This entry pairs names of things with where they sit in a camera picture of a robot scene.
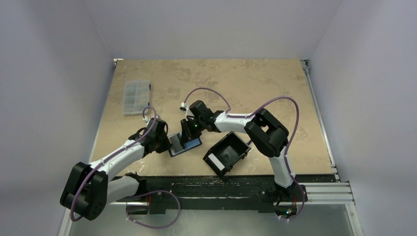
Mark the clear plastic organizer box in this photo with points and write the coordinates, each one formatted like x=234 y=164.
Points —
x=135 y=97

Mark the black plastic tray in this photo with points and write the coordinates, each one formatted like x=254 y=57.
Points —
x=229 y=150

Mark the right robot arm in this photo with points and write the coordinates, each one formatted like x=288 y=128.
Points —
x=270 y=137

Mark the blue card holder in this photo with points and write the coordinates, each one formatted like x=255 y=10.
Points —
x=182 y=148

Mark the white card in tray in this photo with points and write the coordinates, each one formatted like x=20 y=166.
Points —
x=216 y=162

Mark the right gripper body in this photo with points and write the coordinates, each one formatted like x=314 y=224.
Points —
x=188 y=131

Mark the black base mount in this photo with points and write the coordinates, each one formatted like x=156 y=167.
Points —
x=211 y=193

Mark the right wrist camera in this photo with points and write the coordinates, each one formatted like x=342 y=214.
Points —
x=185 y=108

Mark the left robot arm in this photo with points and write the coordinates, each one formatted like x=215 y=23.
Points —
x=90 y=187

